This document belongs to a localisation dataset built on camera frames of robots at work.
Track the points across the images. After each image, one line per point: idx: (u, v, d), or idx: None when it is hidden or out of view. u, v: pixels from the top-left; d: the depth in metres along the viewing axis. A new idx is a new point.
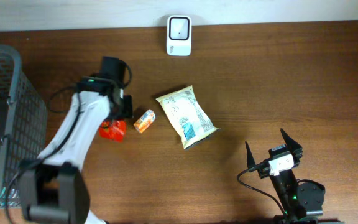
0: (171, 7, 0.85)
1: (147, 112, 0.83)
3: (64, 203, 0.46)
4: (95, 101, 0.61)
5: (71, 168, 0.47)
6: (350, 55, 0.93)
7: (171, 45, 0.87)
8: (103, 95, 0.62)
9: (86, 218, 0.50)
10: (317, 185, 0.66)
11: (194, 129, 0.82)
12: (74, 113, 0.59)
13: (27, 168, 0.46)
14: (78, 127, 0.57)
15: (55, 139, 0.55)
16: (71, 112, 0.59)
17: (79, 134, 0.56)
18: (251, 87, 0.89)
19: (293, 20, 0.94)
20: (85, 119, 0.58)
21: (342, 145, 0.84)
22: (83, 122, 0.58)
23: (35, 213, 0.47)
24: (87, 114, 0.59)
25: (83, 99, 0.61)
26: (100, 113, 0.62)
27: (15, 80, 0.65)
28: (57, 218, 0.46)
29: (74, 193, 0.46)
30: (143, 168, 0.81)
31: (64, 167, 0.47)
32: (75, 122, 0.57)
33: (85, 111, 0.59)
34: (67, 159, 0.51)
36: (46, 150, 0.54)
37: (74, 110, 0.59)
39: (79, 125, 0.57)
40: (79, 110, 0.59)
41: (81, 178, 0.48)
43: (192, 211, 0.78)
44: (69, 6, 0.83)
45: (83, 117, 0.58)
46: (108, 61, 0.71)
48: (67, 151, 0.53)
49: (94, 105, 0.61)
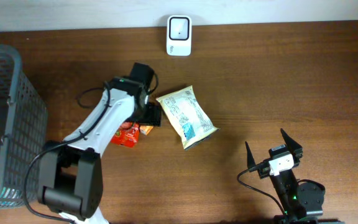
0: (171, 7, 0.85)
1: (153, 115, 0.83)
3: (80, 190, 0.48)
4: (124, 98, 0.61)
5: (92, 156, 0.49)
6: (350, 55, 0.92)
7: (171, 45, 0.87)
8: (131, 94, 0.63)
9: (95, 210, 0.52)
10: (317, 185, 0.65)
11: (194, 129, 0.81)
12: (102, 106, 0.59)
13: (50, 149, 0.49)
14: (104, 119, 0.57)
15: (81, 126, 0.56)
16: (100, 105, 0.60)
17: (104, 126, 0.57)
18: (251, 86, 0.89)
19: (293, 20, 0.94)
20: (112, 113, 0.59)
21: (342, 145, 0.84)
22: (111, 114, 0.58)
23: (49, 196, 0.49)
24: (114, 109, 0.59)
25: (113, 95, 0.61)
26: (125, 112, 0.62)
27: (15, 81, 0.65)
28: (69, 205, 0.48)
29: (90, 182, 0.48)
30: (143, 168, 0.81)
31: (86, 154, 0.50)
32: (102, 114, 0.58)
33: (112, 106, 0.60)
34: (90, 147, 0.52)
36: (70, 135, 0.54)
37: (102, 104, 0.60)
39: (106, 117, 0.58)
40: (107, 103, 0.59)
41: (99, 168, 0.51)
43: (192, 211, 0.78)
44: (69, 6, 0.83)
45: (111, 110, 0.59)
46: (140, 66, 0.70)
48: (92, 140, 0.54)
49: (122, 102, 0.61)
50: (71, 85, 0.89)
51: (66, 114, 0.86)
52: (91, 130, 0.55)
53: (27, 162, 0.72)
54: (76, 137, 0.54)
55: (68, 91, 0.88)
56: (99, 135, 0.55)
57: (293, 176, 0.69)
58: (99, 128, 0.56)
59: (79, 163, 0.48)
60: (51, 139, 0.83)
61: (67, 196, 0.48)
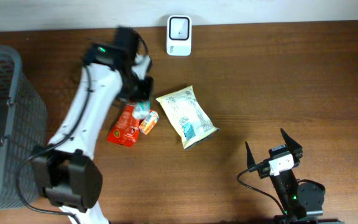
0: (171, 7, 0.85)
1: (151, 114, 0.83)
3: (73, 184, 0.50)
4: (105, 78, 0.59)
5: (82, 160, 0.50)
6: (350, 55, 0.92)
7: (171, 45, 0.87)
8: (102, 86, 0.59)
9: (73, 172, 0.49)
10: (316, 186, 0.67)
11: (194, 129, 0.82)
12: (85, 92, 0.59)
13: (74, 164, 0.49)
14: (89, 108, 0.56)
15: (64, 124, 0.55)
16: (82, 91, 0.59)
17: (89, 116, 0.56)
18: (251, 86, 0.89)
19: (294, 20, 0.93)
20: (89, 99, 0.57)
21: (342, 145, 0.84)
22: (94, 101, 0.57)
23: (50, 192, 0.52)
24: (96, 94, 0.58)
25: (94, 77, 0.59)
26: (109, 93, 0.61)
27: (15, 81, 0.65)
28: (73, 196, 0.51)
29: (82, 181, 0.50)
30: (143, 168, 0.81)
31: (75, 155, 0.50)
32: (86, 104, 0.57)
33: (94, 91, 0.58)
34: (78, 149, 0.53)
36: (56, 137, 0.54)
37: (84, 89, 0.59)
39: (92, 106, 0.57)
40: (89, 89, 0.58)
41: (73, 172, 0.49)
43: (192, 211, 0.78)
44: (69, 6, 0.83)
45: (93, 97, 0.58)
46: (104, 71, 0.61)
48: (78, 138, 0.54)
49: (103, 84, 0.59)
50: None
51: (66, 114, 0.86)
52: (78, 126, 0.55)
53: None
54: (61, 139, 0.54)
55: None
56: (87, 129, 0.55)
57: (293, 176, 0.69)
58: (89, 106, 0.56)
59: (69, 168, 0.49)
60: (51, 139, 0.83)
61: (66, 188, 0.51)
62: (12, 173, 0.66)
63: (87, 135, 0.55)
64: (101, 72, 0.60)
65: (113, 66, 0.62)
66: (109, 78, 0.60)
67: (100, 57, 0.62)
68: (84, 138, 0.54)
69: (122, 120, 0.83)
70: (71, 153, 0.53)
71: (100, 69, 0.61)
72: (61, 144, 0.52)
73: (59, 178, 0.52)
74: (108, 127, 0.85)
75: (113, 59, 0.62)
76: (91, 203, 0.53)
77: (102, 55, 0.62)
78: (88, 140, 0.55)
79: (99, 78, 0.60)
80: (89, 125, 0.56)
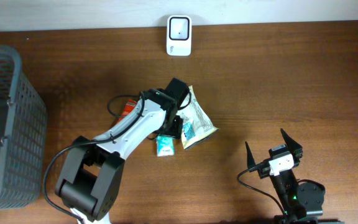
0: (171, 7, 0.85)
1: None
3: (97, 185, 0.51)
4: (156, 111, 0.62)
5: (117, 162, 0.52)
6: (350, 55, 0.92)
7: (171, 45, 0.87)
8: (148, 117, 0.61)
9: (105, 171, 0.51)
10: (317, 186, 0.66)
11: (194, 129, 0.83)
12: (135, 114, 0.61)
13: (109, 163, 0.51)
14: (134, 127, 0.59)
15: (111, 129, 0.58)
16: (133, 112, 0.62)
17: (132, 134, 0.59)
18: (251, 86, 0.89)
19: (294, 20, 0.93)
20: (139, 123, 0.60)
21: (342, 145, 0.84)
22: (140, 125, 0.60)
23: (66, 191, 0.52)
24: (145, 121, 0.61)
25: (146, 106, 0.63)
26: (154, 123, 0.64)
27: (15, 81, 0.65)
28: (84, 202, 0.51)
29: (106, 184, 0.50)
30: (143, 168, 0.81)
31: (110, 157, 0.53)
32: (133, 122, 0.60)
33: (144, 117, 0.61)
34: (115, 151, 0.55)
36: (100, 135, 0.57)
37: (136, 112, 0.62)
39: (137, 126, 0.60)
40: (140, 113, 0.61)
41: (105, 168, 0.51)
43: (192, 211, 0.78)
44: (69, 6, 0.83)
45: (141, 121, 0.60)
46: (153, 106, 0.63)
48: (118, 145, 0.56)
49: (153, 114, 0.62)
50: (71, 85, 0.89)
51: (66, 114, 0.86)
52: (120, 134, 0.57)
53: (27, 162, 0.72)
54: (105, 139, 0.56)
55: (68, 90, 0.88)
56: (128, 141, 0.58)
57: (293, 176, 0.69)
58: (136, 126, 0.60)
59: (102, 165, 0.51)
60: (51, 139, 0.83)
61: (83, 194, 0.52)
62: (13, 173, 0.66)
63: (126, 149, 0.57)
64: (155, 105, 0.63)
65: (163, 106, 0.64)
66: (159, 113, 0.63)
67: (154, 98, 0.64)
68: (122, 148, 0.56)
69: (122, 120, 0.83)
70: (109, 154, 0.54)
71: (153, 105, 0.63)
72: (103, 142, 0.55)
73: (80, 180, 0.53)
74: (108, 127, 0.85)
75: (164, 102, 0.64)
76: (99, 218, 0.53)
77: (156, 96, 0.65)
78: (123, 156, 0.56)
79: (151, 107, 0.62)
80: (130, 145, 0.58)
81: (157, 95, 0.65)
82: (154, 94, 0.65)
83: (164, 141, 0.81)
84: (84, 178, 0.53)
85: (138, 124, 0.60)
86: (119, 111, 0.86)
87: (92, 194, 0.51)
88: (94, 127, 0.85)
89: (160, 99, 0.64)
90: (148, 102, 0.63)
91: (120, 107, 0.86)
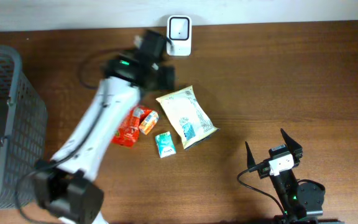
0: (171, 7, 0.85)
1: (151, 114, 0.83)
3: (71, 208, 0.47)
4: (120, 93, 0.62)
5: (82, 185, 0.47)
6: (350, 55, 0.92)
7: (171, 45, 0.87)
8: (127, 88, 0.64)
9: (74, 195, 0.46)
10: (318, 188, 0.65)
11: (194, 129, 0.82)
12: (99, 107, 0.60)
13: (76, 187, 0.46)
14: (100, 121, 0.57)
15: (73, 137, 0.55)
16: (96, 106, 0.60)
17: (101, 129, 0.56)
18: (251, 87, 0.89)
19: (294, 20, 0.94)
20: (105, 113, 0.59)
21: (342, 145, 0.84)
22: (107, 116, 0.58)
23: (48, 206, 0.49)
24: (112, 108, 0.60)
25: (108, 93, 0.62)
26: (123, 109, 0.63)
27: (15, 81, 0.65)
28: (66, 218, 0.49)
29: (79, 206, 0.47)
30: (143, 168, 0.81)
31: (74, 182, 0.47)
32: (98, 116, 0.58)
33: (109, 105, 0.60)
34: (81, 167, 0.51)
36: (60, 152, 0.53)
37: (99, 104, 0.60)
39: (102, 117, 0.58)
40: (102, 104, 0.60)
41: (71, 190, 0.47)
43: (192, 211, 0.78)
44: (69, 6, 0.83)
45: (107, 111, 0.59)
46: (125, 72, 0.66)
48: (82, 158, 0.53)
49: (120, 99, 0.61)
50: (71, 85, 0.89)
51: (66, 114, 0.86)
52: (82, 145, 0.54)
53: (27, 162, 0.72)
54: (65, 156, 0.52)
55: (68, 90, 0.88)
56: (93, 146, 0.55)
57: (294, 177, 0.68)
58: (100, 124, 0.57)
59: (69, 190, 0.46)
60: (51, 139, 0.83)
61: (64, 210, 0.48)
62: (12, 173, 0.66)
63: (94, 155, 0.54)
64: (119, 86, 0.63)
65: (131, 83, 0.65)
66: (130, 92, 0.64)
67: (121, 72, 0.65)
68: (89, 158, 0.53)
69: None
70: (73, 172, 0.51)
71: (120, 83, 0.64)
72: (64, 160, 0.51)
73: (56, 196, 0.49)
74: None
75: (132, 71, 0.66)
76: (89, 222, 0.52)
77: (123, 70, 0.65)
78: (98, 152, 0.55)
79: (116, 93, 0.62)
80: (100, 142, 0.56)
81: (123, 68, 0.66)
82: (120, 68, 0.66)
83: (164, 142, 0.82)
84: (56, 196, 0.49)
85: (104, 114, 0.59)
86: None
87: (70, 214, 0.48)
88: None
89: (131, 68, 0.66)
90: (110, 88, 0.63)
91: None
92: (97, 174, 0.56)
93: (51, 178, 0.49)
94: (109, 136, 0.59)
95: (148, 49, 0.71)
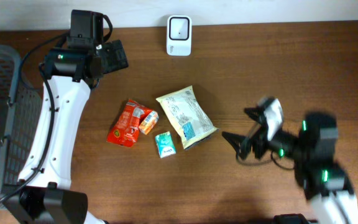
0: (171, 7, 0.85)
1: (151, 113, 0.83)
3: (56, 216, 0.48)
4: (71, 89, 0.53)
5: (56, 192, 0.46)
6: (350, 55, 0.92)
7: (171, 45, 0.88)
8: (78, 81, 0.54)
9: (50, 205, 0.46)
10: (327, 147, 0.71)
11: (194, 129, 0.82)
12: (48, 112, 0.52)
13: (50, 199, 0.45)
14: (55, 129, 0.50)
15: (32, 152, 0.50)
16: (45, 112, 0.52)
17: (56, 139, 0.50)
18: (251, 87, 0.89)
19: (294, 20, 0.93)
20: (57, 121, 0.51)
21: (342, 145, 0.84)
22: (59, 123, 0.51)
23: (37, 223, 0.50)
24: (61, 112, 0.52)
25: (55, 91, 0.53)
26: (76, 110, 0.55)
27: (15, 80, 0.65)
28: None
29: (61, 213, 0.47)
30: (143, 168, 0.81)
31: (48, 190, 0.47)
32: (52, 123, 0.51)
33: (59, 108, 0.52)
34: (52, 179, 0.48)
36: (24, 172, 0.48)
37: (47, 110, 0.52)
39: (58, 127, 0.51)
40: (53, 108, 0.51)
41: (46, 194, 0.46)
43: (192, 211, 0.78)
44: (69, 6, 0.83)
45: (58, 117, 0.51)
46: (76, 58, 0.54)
48: (49, 170, 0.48)
49: (68, 98, 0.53)
50: None
51: None
52: (45, 155, 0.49)
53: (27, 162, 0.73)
54: (31, 173, 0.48)
55: None
56: (57, 157, 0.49)
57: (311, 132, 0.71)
58: (53, 137, 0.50)
59: (45, 204, 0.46)
60: None
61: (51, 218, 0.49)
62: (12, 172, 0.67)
63: (59, 165, 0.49)
64: (63, 83, 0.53)
65: (74, 76, 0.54)
66: (74, 88, 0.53)
67: (59, 65, 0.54)
68: (55, 168, 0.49)
69: (122, 120, 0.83)
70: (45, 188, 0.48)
71: (63, 78, 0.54)
72: (31, 179, 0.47)
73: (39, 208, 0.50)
74: (108, 127, 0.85)
75: (74, 61, 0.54)
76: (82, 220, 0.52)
77: (63, 61, 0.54)
78: (63, 163, 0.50)
79: (64, 91, 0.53)
80: (61, 151, 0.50)
81: (63, 59, 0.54)
82: (56, 61, 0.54)
83: (164, 142, 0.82)
84: (38, 207, 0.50)
85: (46, 121, 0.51)
86: (119, 111, 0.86)
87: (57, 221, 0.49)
88: (94, 127, 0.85)
89: (85, 58, 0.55)
90: (53, 88, 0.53)
91: (120, 107, 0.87)
92: (69, 180, 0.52)
93: (25, 198, 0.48)
94: (70, 142, 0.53)
95: (79, 38, 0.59)
